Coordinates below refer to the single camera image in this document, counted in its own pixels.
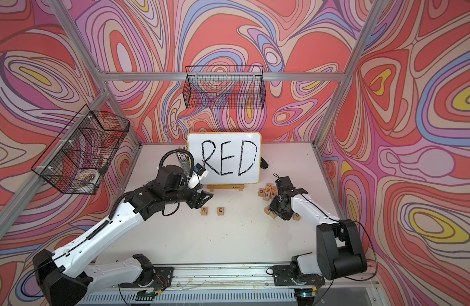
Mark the wooden whiteboard easel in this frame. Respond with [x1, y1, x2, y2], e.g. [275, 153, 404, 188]
[207, 184, 245, 192]

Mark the black wire basket left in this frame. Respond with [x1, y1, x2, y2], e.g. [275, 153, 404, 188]
[31, 106, 130, 195]

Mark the black wire basket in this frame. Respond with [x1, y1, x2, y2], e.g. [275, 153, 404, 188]
[31, 106, 130, 195]
[182, 65, 266, 110]

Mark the black wire basket back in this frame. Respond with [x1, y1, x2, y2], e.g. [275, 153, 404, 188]
[182, 65, 266, 110]

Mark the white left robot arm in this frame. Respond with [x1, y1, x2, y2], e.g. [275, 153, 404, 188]
[33, 149, 213, 305]

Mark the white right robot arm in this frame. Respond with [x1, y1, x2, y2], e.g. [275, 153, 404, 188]
[269, 187, 368, 282]

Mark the wooden block letter G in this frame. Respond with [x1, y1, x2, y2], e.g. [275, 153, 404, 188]
[292, 213, 301, 221]

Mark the aluminium corner frame post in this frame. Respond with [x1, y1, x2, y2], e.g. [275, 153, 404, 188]
[312, 1, 389, 149]

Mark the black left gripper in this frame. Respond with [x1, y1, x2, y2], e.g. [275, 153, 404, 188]
[164, 178, 215, 209]

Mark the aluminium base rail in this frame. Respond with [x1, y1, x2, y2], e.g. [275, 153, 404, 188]
[80, 262, 388, 305]

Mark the yellow framed whiteboard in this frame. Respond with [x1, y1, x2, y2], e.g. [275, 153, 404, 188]
[187, 132, 262, 185]

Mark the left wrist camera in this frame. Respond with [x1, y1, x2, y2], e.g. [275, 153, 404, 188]
[187, 163, 208, 189]

